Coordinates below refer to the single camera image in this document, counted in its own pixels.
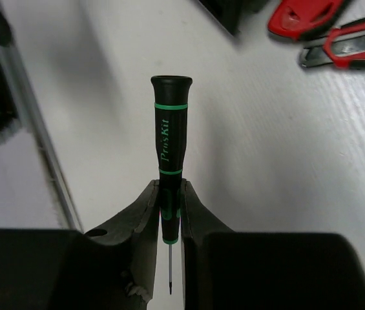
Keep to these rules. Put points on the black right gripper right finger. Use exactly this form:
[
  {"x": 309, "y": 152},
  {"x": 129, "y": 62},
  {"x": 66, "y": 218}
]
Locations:
[{"x": 225, "y": 269}]

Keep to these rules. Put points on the aluminium front rail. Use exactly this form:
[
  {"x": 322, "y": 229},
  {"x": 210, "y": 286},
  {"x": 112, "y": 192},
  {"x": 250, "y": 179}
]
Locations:
[{"x": 31, "y": 118}]

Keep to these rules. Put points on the red black utility knife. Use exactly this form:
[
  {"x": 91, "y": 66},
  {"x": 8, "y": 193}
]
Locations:
[{"x": 301, "y": 20}]

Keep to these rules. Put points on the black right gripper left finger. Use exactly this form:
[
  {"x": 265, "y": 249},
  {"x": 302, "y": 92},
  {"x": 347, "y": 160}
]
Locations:
[{"x": 112, "y": 266}]

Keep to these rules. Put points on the black three-compartment tray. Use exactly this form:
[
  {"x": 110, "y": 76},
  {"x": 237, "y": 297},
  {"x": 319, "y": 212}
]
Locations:
[{"x": 229, "y": 13}]

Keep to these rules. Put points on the green black precision screwdriver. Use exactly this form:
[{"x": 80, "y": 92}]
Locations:
[{"x": 170, "y": 111}]

